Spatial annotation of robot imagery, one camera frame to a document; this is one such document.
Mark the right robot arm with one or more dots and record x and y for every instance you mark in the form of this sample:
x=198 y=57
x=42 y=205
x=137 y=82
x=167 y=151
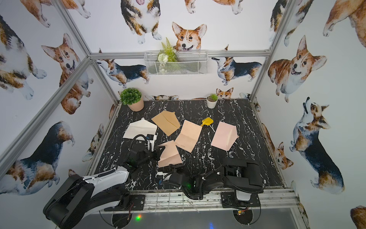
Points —
x=241 y=175

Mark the white envelope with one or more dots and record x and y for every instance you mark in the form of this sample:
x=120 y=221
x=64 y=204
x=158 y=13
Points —
x=141 y=127

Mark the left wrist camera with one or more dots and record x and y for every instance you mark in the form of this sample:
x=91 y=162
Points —
x=151 y=141

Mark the green plant pink pot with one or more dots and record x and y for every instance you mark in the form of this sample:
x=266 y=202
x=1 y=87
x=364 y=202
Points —
x=132 y=97

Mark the brown kraft envelope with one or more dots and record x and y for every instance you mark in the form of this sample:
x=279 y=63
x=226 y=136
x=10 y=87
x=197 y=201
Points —
x=167 y=122

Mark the yellow toy shovel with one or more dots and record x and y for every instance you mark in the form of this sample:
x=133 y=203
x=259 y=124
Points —
x=207 y=121

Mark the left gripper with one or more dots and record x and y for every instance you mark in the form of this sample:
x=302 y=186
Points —
x=154 y=153

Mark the pink envelope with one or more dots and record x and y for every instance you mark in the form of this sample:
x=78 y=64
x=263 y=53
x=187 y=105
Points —
x=225 y=136

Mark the white wire wall basket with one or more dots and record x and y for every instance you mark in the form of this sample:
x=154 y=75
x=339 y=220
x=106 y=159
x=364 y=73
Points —
x=184 y=63

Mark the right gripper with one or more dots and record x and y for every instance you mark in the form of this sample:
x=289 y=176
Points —
x=174 y=169

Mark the fern and white flower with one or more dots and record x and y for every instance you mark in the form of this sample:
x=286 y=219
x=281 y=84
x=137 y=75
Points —
x=167 y=58

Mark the small plant white pot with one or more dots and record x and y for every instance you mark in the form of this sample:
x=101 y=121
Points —
x=211 y=101

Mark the cream letter paper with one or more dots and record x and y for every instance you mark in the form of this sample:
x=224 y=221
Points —
x=188 y=136

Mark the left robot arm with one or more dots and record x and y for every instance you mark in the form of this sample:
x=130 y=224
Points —
x=79 y=196

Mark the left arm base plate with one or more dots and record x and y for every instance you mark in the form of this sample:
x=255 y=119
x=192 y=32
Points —
x=134 y=202

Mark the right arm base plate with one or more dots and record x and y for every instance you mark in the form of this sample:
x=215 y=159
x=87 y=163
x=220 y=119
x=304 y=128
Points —
x=239 y=200

